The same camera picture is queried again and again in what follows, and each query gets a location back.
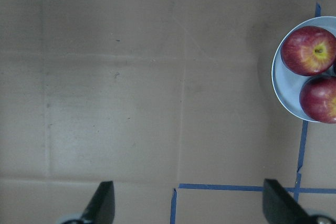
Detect light blue plate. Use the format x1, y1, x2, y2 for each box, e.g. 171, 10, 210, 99
271, 16, 335, 122

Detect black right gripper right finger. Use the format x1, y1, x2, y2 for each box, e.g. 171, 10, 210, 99
262, 179, 335, 224

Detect red apple on plate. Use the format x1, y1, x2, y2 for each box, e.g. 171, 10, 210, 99
299, 76, 335, 124
280, 26, 335, 76

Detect red apple on plate outer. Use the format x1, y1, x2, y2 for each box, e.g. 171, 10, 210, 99
299, 76, 335, 124

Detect red apple on plate rear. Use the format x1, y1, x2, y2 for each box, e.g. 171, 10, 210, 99
280, 26, 335, 76

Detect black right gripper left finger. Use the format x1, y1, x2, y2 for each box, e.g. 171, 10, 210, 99
80, 181, 115, 224

